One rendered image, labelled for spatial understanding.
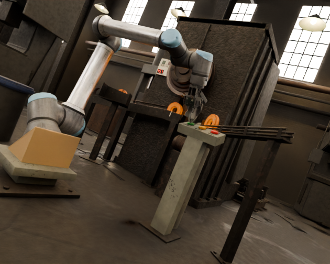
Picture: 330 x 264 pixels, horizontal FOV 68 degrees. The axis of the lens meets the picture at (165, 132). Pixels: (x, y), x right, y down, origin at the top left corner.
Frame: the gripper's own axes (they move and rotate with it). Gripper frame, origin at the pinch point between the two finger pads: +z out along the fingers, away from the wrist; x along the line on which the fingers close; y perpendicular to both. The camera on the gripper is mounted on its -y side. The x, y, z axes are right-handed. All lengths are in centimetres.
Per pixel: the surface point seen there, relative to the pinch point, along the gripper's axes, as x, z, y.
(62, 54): -700, 20, -338
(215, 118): -10, 5, -53
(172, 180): 4.8, 30.9, 14.1
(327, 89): 16, -34, -658
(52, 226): -9, 40, 73
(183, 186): 12.0, 31.1, 14.2
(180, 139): -32, 30, -49
